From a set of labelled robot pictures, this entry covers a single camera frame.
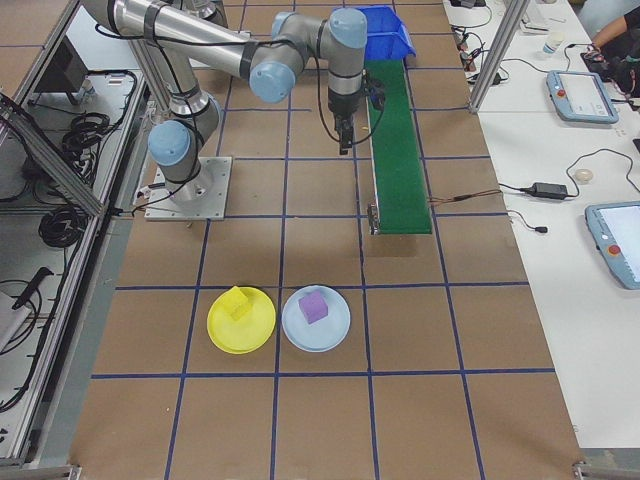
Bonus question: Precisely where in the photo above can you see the purple foam block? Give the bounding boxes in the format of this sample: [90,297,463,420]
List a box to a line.
[298,292,330,326]

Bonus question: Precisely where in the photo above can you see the yellow foam block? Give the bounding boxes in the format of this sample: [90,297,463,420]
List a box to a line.
[225,285,254,322]

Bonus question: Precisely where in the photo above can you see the person forearm dark sleeve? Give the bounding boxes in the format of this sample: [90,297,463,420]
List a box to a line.
[591,13,640,50]

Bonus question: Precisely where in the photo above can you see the light blue plate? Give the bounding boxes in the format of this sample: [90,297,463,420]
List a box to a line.
[281,284,353,354]

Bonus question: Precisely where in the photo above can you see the yellow plate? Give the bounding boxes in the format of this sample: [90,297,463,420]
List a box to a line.
[207,285,278,356]

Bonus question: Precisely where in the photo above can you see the green conveyor belt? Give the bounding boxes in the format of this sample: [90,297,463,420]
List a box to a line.
[362,58,434,237]

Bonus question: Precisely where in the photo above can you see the blue plastic bin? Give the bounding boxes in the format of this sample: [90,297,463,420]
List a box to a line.
[355,4,419,62]

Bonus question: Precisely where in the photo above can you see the black power adapter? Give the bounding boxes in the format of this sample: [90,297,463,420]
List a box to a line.
[519,181,570,200]

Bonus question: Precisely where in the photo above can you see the white paper cup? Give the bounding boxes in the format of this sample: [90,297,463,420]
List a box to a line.
[541,30,566,57]

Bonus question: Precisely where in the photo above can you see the grey teach pendant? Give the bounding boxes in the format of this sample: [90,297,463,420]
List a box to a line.
[584,200,640,292]
[545,69,621,126]

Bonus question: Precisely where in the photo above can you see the white side table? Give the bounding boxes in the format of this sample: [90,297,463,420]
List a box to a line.
[442,0,640,451]

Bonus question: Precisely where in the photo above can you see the red conveyor wires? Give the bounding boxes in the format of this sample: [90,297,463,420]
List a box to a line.
[427,189,503,207]

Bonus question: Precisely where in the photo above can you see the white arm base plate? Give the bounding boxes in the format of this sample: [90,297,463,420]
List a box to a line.
[144,155,234,222]

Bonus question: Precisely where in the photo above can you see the aluminium extrusion post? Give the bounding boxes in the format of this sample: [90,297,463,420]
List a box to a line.
[468,0,532,115]

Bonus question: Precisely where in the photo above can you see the aluminium post between arms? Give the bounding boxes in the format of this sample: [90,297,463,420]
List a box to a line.
[127,37,172,120]

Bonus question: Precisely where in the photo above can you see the coiled black cable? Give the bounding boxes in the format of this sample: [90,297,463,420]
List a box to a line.
[40,206,82,250]
[60,111,110,152]

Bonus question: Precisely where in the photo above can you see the black box in frame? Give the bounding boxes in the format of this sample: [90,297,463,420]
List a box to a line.
[33,36,90,107]

